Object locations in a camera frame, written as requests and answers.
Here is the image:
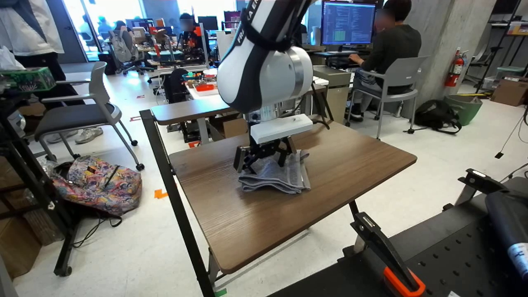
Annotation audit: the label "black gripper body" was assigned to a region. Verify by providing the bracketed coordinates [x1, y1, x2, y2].
[250, 135, 296, 162]

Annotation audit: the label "grey towel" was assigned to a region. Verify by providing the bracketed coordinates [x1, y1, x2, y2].
[237, 149, 314, 196]

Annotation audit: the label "cardboard box under desk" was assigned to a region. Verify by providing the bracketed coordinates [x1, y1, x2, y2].
[210, 116, 251, 140]

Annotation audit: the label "grey-brown office desk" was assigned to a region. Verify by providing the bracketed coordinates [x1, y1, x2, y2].
[151, 76, 336, 145]

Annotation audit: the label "white tray colourful items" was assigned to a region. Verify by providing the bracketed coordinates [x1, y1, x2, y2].
[185, 71, 222, 102]

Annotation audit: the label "grey cabinet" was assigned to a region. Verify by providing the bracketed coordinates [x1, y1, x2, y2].
[312, 63, 355, 124]

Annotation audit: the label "black backpack by desk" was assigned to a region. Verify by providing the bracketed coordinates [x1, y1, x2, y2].
[162, 68, 192, 106]

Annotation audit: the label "monitor with pink screen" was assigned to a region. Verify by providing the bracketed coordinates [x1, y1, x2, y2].
[222, 10, 245, 31]

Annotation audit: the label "seated person orange jacket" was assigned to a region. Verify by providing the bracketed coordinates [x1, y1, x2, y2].
[176, 10, 207, 58]

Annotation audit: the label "grey plastic office chair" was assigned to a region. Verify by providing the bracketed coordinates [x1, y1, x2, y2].
[345, 55, 430, 140]

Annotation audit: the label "computer monitor blue screen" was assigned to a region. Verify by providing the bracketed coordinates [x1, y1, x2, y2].
[321, 0, 378, 51]

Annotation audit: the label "colourful patterned backpack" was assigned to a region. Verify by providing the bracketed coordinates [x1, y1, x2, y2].
[50, 157, 144, 218]

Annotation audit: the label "seated person dark sweater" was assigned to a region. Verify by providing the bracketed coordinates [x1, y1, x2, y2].
[347, 0, 425, 124]

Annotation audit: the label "black bag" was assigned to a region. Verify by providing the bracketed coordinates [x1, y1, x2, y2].
[413, 97, 464, 137]

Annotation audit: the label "grey chair with armrests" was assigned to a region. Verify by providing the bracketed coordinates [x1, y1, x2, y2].
[34, 60, 147, 173]

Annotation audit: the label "person with grey backpack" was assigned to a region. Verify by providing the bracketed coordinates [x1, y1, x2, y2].
[110, 20, 138, 69]

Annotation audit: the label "green basket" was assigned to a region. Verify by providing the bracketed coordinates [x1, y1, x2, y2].
[444, 94, 486, 127]

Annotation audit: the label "red fire extinguisher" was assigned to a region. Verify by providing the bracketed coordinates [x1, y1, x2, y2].
[443, 46, 469, 89]

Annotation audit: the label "black perforated mounting board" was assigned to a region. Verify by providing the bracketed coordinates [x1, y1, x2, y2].
[268, 196, 528, 297]

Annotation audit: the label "black metal rack stand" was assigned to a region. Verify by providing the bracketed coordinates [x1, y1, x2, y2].
[0, 81, 77, 279]

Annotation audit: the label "green box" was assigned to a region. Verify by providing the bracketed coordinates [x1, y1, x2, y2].
[0, 66, 58, 93]

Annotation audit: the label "black cylinder blue label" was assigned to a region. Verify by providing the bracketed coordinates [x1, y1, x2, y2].
[484, 188, 528, 284]

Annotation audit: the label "cardboard box by shelf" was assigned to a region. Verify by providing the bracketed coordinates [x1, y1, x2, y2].
[491, 76, 528, 107]

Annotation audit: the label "brown cardboard box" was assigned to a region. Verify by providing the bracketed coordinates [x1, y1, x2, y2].
[0, 216, 44, 281]

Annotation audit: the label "standing person white shirt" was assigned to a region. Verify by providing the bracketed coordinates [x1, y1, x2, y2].
[0, 0, 70, 84]

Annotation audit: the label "black shelf rack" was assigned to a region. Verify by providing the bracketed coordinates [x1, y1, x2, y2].
[474, 0, 528, 93]

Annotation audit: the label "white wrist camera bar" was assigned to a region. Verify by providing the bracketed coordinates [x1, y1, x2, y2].
[250, 112, 316, 147]

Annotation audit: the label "black metal table frame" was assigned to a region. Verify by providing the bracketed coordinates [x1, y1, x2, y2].
[139, 107, 364, 297]

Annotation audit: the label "black clamp orange handle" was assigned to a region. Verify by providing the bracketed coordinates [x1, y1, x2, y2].
[349, 210, 430, 297]

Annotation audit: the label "black metal bracket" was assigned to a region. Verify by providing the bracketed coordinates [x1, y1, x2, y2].
[454, 167, 512, 208]

